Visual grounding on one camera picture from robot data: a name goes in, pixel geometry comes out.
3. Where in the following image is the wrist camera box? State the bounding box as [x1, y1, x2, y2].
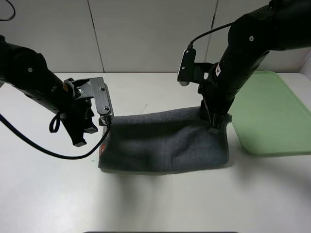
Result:
[176, 49, 208, 86]
[90, 77, 114, 118]

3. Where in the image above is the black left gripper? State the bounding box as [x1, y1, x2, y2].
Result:
[50, 77, 98, 147]

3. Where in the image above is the green plastic tray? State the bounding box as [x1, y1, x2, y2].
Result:
[229, 71, 311, 157]

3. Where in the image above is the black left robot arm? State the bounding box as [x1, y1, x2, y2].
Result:
[0, 36, 98, 147]

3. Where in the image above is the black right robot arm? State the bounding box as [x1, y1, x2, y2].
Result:
[198, 0, 311, 130]

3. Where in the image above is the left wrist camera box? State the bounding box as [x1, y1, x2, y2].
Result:
[90, 77, 114, 118]

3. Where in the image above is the grey and orange towel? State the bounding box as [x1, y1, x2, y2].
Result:
[98, 107, 231, 174]

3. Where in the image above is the black left camera cable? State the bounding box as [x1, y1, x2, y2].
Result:
[0, 0, 112, 160]

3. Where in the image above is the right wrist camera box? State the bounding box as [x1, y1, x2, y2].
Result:
[176, 49, 208, 86]

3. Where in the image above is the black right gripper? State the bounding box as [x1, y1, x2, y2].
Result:
[197, 63, 235, 133]

